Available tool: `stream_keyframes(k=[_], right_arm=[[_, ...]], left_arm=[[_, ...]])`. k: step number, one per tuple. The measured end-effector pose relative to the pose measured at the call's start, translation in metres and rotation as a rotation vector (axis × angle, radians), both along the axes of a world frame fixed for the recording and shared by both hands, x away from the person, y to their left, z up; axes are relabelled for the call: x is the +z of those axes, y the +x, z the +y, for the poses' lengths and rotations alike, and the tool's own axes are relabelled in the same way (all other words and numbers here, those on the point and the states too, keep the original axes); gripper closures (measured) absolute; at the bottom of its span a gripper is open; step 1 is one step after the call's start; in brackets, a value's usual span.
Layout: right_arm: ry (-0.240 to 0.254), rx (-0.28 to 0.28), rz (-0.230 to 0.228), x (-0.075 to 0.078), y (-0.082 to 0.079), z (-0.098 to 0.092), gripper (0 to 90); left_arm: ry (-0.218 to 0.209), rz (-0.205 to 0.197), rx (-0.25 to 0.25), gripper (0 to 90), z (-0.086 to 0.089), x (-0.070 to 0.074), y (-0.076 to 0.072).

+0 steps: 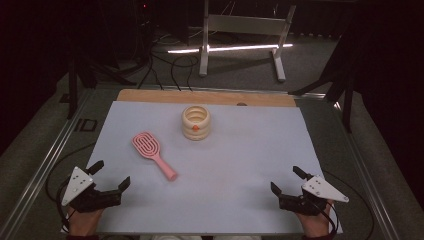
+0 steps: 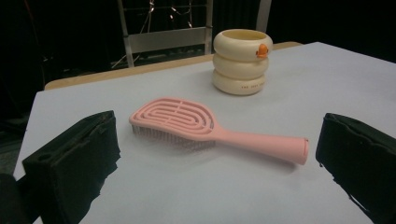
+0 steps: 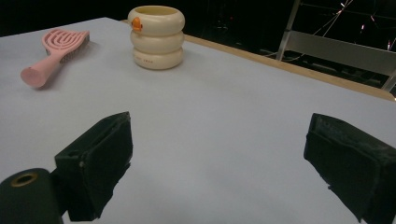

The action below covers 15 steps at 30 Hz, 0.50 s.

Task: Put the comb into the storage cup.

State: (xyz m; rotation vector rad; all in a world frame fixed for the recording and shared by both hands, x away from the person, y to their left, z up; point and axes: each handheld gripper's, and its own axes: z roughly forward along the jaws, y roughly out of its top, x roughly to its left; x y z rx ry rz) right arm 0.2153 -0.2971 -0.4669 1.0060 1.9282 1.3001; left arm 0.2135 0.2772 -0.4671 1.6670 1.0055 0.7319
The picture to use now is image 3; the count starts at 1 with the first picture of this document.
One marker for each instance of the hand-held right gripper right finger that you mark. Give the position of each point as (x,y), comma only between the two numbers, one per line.
(351,161)

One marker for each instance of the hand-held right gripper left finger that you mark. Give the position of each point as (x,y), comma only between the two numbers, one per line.
(93,161)

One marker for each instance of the pink hairbrush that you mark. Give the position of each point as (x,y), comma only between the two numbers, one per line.
(46,67)

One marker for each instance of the cream ringed holder cup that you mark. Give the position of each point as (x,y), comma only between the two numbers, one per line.
(155,43)

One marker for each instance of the pale grey table mat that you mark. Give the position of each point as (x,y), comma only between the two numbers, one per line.
(218,109)

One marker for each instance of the white metal stand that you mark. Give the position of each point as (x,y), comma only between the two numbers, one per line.
(336,49)

